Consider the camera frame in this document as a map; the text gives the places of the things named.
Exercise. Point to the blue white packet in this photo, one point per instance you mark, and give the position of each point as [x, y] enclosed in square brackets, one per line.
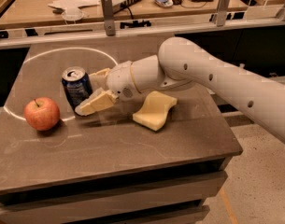
[164, 3]

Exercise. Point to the yellow sponge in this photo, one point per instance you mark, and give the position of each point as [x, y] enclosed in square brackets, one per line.
[154, 111]

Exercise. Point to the white papers on desk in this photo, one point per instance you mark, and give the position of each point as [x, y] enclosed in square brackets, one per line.
[73, 3]

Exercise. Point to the wooden background desk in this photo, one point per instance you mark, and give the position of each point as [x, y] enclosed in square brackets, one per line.
[31, 13]

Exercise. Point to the blue pepsi can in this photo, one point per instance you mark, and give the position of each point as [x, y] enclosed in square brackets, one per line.
[77, 85]

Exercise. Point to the red apple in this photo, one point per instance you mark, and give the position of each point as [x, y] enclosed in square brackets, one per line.
[42, 113]

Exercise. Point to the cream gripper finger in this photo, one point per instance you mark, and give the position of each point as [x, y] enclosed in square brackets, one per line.
[99, 79]
[100, 100]

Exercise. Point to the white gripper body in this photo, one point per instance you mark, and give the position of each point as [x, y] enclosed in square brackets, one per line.
[121, 79]

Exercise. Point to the grey metal post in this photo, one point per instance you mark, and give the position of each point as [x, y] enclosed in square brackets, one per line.
[109, 23]
[221, 15]

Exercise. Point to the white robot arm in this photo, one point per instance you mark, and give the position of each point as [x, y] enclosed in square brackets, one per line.
[178, 65]

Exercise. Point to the grey metal post left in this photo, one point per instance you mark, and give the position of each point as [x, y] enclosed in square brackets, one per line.
[109, 23]

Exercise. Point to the grey metal post right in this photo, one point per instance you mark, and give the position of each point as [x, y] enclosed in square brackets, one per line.
[221, 15]

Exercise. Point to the clear plastic lid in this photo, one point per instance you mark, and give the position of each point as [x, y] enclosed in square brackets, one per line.
[72, 15]

